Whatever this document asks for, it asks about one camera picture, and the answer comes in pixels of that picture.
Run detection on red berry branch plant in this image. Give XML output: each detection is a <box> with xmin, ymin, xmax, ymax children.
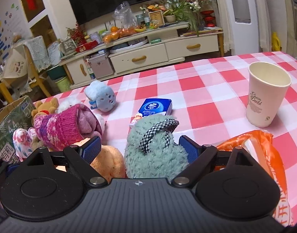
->
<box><xmin>66</xmin><ymin>22</ymin><xmax>87</xmax><ymax>44</ymax></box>

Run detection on light green trash bin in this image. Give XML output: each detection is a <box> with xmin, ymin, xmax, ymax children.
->
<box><xmin>55</xmin><ymin>76</ymin><xmax>71</xmax><ymax>93</ymax></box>

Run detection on clear plastic bag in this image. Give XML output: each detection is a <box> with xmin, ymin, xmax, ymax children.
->
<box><xmin>113</xmin><ymin>1</ymin><xmax>137</xmax><ymax>28</ymax></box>

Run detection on cream cabinet door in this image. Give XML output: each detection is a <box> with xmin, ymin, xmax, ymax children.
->
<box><xmin>66</xmin><ymin>58</ymin><xmax>91</xmax><ymax>84</ymax></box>

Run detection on white round tray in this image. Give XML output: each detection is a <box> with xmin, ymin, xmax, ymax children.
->
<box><xmin>110</xmin><ymin>37</ymin><xmax>149</xmax><ymax>54</ymax></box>

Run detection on blue wall stickers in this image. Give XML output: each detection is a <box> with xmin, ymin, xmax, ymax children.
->
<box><xmin>0</xmin><ymin>3</ymin><xmax>20</xmax><ymax>54</ymax></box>

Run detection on red gift box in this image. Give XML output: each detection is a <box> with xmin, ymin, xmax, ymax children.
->
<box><xmin>76</xmin><ymin>41</ymin><xmax>99</xmax><ymax>53</ymax></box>

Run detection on light blue plush toy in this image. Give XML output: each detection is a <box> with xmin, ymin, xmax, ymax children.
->
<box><xmin>84</xmin><ymin>80</ymin><xmax>117</xmax><ymax>112</ymax></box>

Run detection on beige printed cloth bag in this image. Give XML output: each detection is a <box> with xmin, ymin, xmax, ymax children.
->
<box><xmin>3</xmin><ymin>47</ymin><xmax>33</xmax><ymax>86</ymax></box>

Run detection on small pink printed packet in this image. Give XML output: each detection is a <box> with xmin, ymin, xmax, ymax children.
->
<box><xmin>129</xmin><ymin>113</ymin><xmax>144</xmax><ymax>128</ymax></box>

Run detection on cream cabinet drawer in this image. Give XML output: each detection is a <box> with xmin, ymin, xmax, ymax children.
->
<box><xmin>109</xmin><ymin>49</ymin><xmax>169</xmax><ymax>74</ymax></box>
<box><xmin>164</xmin><ymin>34</ymin><xmax>220</xmax><ymax>61</ymax></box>

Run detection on red glass vase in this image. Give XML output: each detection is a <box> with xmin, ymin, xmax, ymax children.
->
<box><xmin>200</xmin><ymin>10</ymin><xmax>216</xmax><ymax>28</ymax></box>

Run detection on silver metal case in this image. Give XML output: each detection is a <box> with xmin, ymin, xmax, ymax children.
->
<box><xmin>89</xmin><ymin>53</ymin><xmax>115</xmax><ymax>79</ymax></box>

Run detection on orange plush toy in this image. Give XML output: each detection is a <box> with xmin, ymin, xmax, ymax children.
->
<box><xmin>90</xmin><ymin>144</ymin><xmax>127</xmax><ymax>183</ymax></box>

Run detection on dark green bin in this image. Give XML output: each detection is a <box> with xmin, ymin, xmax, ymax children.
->
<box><xmin>46</xmin><ymin>65</ymin><xmax>66</xmax><ymax>80</ymax></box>

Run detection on green printed cardboard box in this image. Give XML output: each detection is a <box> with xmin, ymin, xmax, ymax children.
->
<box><xmin>0</xmin><ymin>95</ymin><xmax>37</xmax><ymax>162</ymax></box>

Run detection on white tower air conditioner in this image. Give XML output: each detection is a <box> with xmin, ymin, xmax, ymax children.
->
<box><xmin>212</xmin><ymin>0</ymin><xmax>276</xmax><ymax>56</ymax></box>

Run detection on white paper cup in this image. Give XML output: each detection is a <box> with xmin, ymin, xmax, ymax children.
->
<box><xmin>246</xmin><ymin>62</ymin><xmax>292</xmax><ymax>128</ymax></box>

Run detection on bag of oranges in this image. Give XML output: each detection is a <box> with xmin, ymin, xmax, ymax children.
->
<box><xmin>102</xmin><ymin>27</ymin><xmax>135</xmax><ymax>44</ymax></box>

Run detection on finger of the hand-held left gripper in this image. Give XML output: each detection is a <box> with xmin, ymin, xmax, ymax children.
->
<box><xmin>0</xmin><ymin>160</ymin><xmax>21</xmax><ymax>176</ymax></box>

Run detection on white paper sheet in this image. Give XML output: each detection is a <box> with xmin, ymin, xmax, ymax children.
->
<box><xmin>47</xmin><ymin>41</ymin><xmax>63</xmax><ymax>60</ymax></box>

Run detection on pink floral fabric pouch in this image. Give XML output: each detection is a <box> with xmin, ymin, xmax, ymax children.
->
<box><xmin>12</xmin><ymin>127</ymin><xmax>38</xmax><ymax>162</ymax></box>

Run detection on yellow plastic bag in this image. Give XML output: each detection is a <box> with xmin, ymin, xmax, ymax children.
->
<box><xmin>271</xmin><ymin>31</ymin><xmax>282</xmax><ymax>52</ymax></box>

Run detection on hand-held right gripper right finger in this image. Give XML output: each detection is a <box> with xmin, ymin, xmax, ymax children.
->
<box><xmin>171</xmin><ymin>136</ymin><xmax>254</xmax><ymax>188</ymax></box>

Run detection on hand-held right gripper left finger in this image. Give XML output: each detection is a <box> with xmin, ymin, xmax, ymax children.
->
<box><xmin>23</xmin><ymin>136</ymin><xmax>109</xmax><ymax>188</ymax></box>

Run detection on grey washing machine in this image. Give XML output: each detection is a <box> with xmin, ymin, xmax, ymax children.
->
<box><xmin>264</xmin><ymin>0</ymin><xmax>297</xmax><ymax>55</ymax></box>

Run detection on pink knitted hat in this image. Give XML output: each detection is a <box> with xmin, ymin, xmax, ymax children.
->
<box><xmin>33</xmin><ymin>103</ymin><xmax>106</xmax><ymax>152</ymax></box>

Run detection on white lace chair cover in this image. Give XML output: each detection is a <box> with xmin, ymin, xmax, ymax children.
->
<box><xmin>23</xmin><ymin>36</ymin><xmax>51</xmax><ymax>72</ymax></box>

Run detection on blue tissue packet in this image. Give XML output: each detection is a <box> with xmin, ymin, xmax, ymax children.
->
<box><xmin>132</xmin><ymin>98</ymin><xmax>173</xmax><ymax>120</ymax></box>

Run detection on brown bear plush toy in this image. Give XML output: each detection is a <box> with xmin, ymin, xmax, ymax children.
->
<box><xmin>30</xmin><ymin>97</ymin><xmax>59</xmax><ymax>122</ymax></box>

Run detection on wooden chair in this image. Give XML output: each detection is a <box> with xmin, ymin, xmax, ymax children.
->
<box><xmin>0</xmin><ymin>36</ymin><xmax>52</xmax><ymax>97</ymax></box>

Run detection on cream television cabinet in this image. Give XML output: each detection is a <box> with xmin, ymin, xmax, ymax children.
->
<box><xmin>58</xmin><ymin>21</ymin><xmax>224</xmax><ymax>86</ymax></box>

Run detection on potted spider plant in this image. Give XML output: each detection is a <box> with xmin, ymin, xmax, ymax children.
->
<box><xmin>164</xmin><ymin>1</ymin><xmax>200</xmax><ymax>37</ymax></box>

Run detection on white fluffy plush toy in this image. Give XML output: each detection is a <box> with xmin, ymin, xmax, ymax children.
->
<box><xmin>57</xmin><ymin>96</ymin><xmax>81</xmax><ymax>113</ymax></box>

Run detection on red white checkered tablecloth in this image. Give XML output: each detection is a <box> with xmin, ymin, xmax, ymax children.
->
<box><xmin>32</xmin><ymin>51</ymin><xmax>297</xmax><ymax>226</ymax></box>

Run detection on stack of flat books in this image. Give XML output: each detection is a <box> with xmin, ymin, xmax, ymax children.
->
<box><xmin>181</xmin><ymin>28</ymin><xmax>223</xmax><ymax>37</ymax></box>

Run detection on wooden picture frame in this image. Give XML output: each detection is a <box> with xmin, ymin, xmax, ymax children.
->
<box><xmin>148</xmin><ymin>10</ymin><xmax>165</xmax><ymax>27</ymax></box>

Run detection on orange plastic bag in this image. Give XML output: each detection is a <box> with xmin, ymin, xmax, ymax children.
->
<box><xmin>215</xmin><ymin>130</ymin><xmax>296</xmax><ymax>226</ymax></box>

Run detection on teal fluffy plush bag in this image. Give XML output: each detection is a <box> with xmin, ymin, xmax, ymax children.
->
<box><xmin>124</xmin><ymin>114</ymin><xmax>190</xmax><ymax>183</ymax></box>

